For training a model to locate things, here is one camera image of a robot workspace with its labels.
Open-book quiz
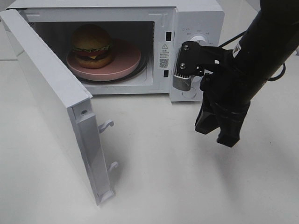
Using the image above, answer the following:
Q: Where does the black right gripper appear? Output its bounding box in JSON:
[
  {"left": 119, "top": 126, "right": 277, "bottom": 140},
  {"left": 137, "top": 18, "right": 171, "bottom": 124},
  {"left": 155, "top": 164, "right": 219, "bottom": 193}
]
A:
[{"left": 194, "top": 48, "right": 250, "bottom": 147}]

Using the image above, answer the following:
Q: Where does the pink round plate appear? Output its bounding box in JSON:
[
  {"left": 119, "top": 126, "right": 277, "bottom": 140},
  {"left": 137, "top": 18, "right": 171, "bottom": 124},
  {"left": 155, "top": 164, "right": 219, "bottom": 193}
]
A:
[{"left": 66, "top": 39, "right": 141, "bottom": 81}]

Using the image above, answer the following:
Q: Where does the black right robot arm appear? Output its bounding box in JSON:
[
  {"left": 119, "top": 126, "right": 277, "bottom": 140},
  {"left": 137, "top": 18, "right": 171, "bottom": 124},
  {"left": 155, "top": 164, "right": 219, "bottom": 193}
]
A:
[{"left": 195, "top": 0, "right": 299, "bottom": 147}]

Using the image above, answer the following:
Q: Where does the white microwave oven body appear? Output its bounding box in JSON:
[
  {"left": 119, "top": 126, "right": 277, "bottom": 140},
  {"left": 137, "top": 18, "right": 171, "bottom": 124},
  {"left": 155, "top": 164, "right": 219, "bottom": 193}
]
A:
[{"left": 5, "top": 0, "right": 224, "bottom": 102}]

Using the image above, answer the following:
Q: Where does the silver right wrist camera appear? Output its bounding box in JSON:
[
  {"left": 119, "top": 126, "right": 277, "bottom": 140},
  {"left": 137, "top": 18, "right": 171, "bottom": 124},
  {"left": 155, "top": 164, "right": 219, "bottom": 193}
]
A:
[{"left": 173, "top": 41, "right": 223, "bottom": 91}]

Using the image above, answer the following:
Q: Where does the white microwave knob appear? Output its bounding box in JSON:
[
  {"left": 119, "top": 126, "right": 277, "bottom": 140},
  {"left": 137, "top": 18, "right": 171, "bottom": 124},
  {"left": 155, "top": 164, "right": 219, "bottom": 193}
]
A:
[
  {"left": 189, "top": 34, "right": 209, "bottom": 46},
  {"left": 192, "top": 76, "right": 202, "bottom": 83}
]

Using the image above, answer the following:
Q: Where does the toy burger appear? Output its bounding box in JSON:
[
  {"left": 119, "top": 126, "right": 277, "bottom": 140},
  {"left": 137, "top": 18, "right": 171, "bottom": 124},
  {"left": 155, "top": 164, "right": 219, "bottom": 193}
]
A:
[{"left": 71, "top": 24, "right": 114, "bottom": 69}]

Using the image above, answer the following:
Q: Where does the round white door release button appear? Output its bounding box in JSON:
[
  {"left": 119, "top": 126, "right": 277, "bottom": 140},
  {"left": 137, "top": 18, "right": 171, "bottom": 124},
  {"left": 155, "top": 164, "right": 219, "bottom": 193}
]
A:
[{"left": 182, "top": 88, "right": 197, "bottom": 99}]

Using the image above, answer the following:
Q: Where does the white warning label sticker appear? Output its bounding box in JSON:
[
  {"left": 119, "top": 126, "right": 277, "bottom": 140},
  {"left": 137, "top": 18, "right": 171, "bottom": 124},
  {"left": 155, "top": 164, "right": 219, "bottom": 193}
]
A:
[{"left": 158, "top": 42, "right": 171, "bottom": 69}]

